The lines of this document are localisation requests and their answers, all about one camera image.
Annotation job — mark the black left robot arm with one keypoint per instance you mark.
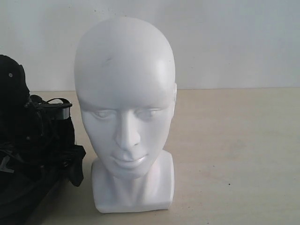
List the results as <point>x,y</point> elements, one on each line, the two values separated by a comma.
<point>14,93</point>

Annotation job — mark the black helmet with visor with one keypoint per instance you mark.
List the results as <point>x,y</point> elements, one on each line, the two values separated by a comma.
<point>24,186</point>

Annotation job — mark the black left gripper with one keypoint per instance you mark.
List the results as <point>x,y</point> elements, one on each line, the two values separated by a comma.
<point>43,133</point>

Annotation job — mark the white mannequin head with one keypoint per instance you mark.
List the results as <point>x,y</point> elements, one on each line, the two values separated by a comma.
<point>124,74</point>

